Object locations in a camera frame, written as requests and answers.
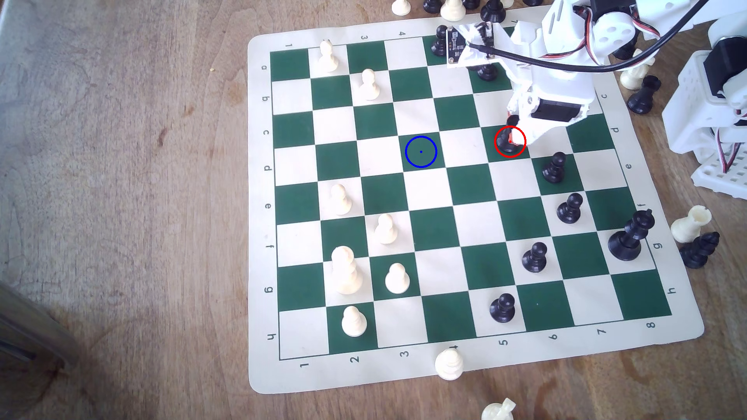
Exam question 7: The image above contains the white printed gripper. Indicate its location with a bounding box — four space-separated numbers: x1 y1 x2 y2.
495 22 596 147

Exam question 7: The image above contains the black chess pawn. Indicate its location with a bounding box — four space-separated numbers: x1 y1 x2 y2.
521 242 549 274
542 152 567 184
556 193 584 225
499 115 525 158
489 293 517 324

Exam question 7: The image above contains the green and cream chess mat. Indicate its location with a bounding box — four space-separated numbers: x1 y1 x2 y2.
247 9 705 395

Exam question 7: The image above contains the tall black chess king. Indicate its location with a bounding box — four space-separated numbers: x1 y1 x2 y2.
607 209 656 262

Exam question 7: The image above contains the white chess pawn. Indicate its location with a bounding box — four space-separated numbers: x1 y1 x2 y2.
317 40 340 74
384 262 412 295
329 184 354 216
373 213 399 245
357 68 381 102
341 306 368 338

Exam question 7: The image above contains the white chess rook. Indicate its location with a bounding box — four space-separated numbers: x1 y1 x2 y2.
670 205 713 245

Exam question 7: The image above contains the black chess knight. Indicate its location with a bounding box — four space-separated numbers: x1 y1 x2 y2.
679 231 721 270

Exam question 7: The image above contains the tall white chess piece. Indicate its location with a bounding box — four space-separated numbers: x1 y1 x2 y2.
330 245 364 295

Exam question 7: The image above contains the grey metal bar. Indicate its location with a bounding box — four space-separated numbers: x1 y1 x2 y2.
0 282 81 369

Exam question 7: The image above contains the red black white servo wire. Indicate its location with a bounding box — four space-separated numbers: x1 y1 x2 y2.
582 19 606 66
714 124 738 174
629 10 661 66

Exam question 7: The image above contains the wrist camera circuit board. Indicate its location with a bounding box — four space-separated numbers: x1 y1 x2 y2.
446 23 496 65

